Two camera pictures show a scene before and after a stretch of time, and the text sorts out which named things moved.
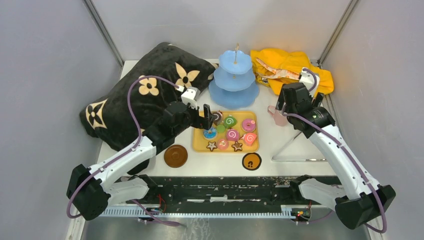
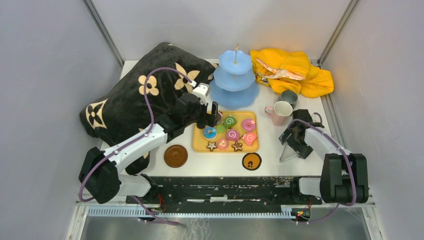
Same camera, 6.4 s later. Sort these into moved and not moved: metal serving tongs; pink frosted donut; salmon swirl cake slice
Moved: metal serving tongs
Not moved: pink frosted donut; salmon swirl cake slice
